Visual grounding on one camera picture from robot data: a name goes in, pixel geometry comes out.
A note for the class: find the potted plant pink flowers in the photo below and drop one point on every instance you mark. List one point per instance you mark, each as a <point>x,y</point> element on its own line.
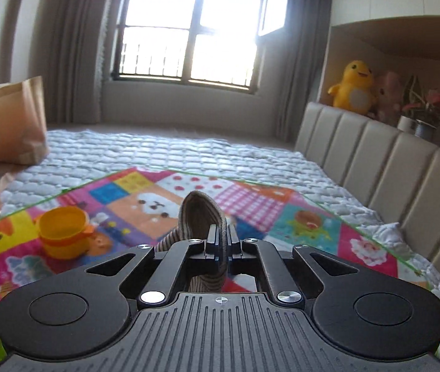
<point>422,108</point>

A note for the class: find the grey left curtain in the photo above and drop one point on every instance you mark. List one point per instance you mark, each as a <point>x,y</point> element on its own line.
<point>72,48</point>

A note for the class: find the dark framed window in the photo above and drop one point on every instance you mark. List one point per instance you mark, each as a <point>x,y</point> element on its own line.
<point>215,43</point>

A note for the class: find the grey right curtain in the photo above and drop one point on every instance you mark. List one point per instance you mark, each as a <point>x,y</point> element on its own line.
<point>307,25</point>

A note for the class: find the beige padded headboard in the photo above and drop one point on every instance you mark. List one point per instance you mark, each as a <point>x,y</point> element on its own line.
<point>389,171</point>

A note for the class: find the colourful cartoon patchwork mat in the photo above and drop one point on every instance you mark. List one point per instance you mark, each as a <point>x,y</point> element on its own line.
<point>135,207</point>

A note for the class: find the grey curtain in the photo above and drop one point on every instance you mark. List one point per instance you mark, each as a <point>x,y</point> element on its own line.
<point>307,25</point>
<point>72,48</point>

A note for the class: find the brown striped knit garment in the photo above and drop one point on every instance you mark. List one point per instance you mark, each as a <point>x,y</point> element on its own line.
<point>197,213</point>

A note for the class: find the orange yellow plastic container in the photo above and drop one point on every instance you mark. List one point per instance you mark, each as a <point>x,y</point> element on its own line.
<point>65,232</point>

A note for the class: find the yellow duck plush toy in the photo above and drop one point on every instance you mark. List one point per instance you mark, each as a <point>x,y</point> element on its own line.
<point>354,92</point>

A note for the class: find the white quilted bedspread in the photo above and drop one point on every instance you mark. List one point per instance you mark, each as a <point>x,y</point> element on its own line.
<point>79,158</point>

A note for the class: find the brown paper bag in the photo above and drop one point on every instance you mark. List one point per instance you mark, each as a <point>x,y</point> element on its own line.
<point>23,131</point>

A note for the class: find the pink plush toy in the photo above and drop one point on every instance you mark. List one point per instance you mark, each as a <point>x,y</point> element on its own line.
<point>388,90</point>

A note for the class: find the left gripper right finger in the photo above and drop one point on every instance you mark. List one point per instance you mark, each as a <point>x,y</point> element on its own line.
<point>234,249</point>

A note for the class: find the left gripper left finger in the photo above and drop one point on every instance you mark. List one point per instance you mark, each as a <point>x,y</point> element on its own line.
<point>212,243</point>

